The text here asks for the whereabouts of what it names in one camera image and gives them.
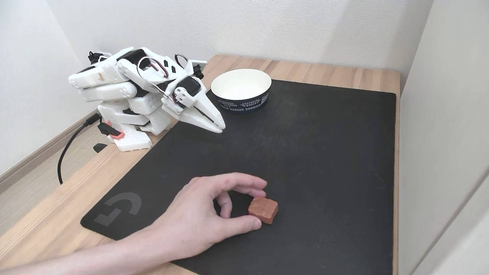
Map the brown toy block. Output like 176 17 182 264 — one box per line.
248 196 279 225

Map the person's hand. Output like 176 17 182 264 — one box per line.
151 173 268 261

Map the white paper bowl blue band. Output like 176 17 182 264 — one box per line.
211 69 272 114

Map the red black table clamp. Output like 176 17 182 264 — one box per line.
93 121 125 154

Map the black mouse mat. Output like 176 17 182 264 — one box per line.
80 79 397 275

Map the pale wooden baseboard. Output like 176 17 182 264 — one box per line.
0 108 100 194

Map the wrist camera on white mount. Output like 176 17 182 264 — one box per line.
186 59 208 80

